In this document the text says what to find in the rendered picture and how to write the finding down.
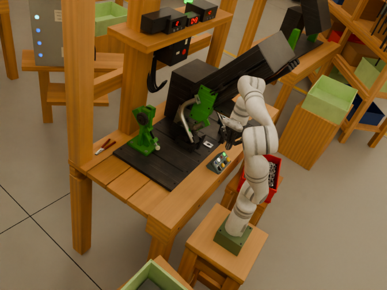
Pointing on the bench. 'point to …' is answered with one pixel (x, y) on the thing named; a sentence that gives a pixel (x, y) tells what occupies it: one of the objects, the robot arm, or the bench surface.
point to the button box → (217, 163)
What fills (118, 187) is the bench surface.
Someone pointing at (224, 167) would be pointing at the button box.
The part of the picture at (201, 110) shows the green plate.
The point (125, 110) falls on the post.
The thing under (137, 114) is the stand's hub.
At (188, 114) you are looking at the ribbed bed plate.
